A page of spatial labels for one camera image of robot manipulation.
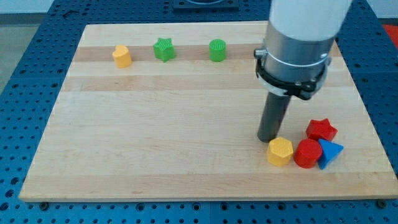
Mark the black clamp ring mount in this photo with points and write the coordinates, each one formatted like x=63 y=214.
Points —
x=286 y=79

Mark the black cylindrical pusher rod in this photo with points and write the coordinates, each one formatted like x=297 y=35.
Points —
x=272 y=117

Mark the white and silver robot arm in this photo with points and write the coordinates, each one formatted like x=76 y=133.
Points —
x=294 y=57

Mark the red star block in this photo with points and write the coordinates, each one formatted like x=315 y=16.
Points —
x=321 y=129

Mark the yellow hexagon block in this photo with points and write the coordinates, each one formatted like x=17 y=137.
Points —
x=279 y=151

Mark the red cylinder block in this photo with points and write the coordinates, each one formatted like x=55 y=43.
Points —
x=308 y=153

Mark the blue triangle block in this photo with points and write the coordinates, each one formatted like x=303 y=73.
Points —
x=330 y=152

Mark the green cylinder block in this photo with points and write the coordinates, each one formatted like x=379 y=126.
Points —
x=217 y=50

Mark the green star block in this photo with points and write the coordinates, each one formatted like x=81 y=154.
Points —
x=164 y=49

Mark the light wooden board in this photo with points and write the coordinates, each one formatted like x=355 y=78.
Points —
x=186 y=129

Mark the yellow heart block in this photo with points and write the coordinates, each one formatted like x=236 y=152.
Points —
x=121 y=56

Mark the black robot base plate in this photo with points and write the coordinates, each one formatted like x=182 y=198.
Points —
x=182 y=5

